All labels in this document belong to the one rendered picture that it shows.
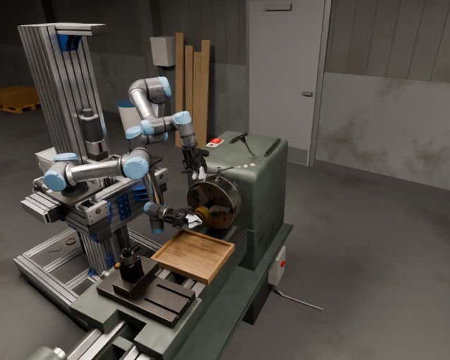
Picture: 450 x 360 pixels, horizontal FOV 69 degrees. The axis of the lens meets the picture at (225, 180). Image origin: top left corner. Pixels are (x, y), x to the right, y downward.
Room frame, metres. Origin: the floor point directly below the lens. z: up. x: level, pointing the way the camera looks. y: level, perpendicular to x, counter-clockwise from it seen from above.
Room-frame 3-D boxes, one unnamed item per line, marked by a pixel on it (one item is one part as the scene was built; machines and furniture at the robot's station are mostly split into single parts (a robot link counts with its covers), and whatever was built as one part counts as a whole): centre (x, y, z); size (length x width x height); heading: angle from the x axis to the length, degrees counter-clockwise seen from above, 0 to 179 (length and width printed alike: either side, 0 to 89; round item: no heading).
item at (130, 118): (5.72, 1.58, 0.31); 0.52 x 0.51 x 0.63; 143
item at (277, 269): (1.82, -0.53, 0.22); 0.42 x 0.18 x 0.44; 61
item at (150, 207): (1.56, 0.41, 1.08); 0.11 x 0.08 x 0.09; 60
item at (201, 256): (1.41, 0.19, 0.88); 0.36 x 0.30 x 0.04; 61
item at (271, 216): (1.99, -0.10, 0.43); 0.60 x 0.48 x 0.86; 151
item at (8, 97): (8.04, 4.96, 0.20); 1.17 x 0.87 x 0.41; 53
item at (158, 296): (1.08, 0.38, 0.95); 0.43 x 0.18 x 0.04; 61
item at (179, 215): (1.48, 0.27, 1.08); 0.12 x 0.09 x 0.08; 60
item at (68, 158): (1.67, 0.88, 1.33); 0.13 x 0.12 x 0.14; 2
